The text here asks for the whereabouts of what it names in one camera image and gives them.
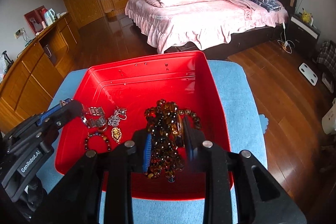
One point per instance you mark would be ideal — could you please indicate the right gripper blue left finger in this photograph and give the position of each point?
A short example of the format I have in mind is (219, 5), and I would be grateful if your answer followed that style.
(147, 153)

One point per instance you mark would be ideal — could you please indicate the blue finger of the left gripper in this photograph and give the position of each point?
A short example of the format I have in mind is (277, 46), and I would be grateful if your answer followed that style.
(43, 117)
(66, 114)

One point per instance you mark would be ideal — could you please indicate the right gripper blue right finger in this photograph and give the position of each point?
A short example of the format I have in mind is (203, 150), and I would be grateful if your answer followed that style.
(189, 140)

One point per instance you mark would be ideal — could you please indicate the silver metal wristwatch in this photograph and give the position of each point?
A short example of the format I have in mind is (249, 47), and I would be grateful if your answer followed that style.
(93, 117)

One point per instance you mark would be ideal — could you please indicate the wooden sideboard cabinet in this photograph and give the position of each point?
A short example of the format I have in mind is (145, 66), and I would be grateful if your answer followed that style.
(33, 80)

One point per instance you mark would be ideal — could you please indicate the red metal tin box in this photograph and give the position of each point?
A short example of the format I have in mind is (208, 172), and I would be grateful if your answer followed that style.
(137, 84)

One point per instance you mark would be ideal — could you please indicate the blue table cloth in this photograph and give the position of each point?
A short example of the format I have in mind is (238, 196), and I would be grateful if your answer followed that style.
(244, 129)

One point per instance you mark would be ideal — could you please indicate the white electric kettle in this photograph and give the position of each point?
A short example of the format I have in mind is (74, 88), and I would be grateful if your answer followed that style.
(49, 16)

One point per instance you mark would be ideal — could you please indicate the bed with pink cover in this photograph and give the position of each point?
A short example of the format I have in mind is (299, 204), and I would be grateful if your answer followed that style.
(206, 24)

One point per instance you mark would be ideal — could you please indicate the white appliance on floor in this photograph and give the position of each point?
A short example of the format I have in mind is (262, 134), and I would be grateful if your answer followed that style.
(329, 120)

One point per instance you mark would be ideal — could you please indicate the white bathroom scale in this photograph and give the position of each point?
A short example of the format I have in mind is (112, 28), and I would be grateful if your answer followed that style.
(308, 73)

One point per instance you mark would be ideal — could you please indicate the black bedside table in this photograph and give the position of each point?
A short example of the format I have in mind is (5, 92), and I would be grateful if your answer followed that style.
(304, 36)

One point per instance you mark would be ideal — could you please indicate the plaid bag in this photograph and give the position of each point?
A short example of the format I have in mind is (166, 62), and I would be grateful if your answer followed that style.
(326, 56)

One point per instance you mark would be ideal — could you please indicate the yellow plush toy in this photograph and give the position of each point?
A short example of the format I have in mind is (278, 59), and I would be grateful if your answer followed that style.
(306, 17)

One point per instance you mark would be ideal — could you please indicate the red picture frame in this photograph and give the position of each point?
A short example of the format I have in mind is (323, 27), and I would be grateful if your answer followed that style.
(35, 19)

